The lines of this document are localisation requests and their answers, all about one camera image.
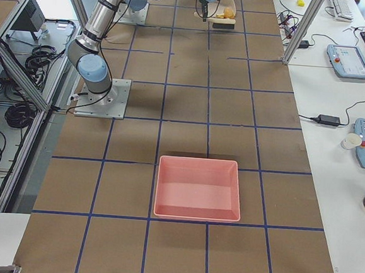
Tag black power adapter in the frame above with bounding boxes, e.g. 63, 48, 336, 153
310, 114, 341, 127

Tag yellow ball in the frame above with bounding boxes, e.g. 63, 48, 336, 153
297, 0, 306, 8

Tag pink plastic bin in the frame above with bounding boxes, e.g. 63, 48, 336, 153
153, 156, 241, 223

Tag white brush black bristles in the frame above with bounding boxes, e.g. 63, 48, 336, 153
212, 23, 235, 31

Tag upper teach pendant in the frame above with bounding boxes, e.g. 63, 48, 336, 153
327, 44, 365, 80

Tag white keyboard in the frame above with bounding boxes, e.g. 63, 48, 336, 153
329, 0, 354, 22

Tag white paper cup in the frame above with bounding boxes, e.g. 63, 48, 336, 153
340, 133, 362, 149

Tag white plastic dustpan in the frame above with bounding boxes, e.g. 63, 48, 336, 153
194, 0, 236, 24

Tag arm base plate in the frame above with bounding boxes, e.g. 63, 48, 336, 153
73, 79, 132, 120
113, 0, 149, 26

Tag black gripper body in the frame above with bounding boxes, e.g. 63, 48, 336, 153
197, 0, 208, 22

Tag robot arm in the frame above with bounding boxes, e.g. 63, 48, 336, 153
67, 0, 216, 95

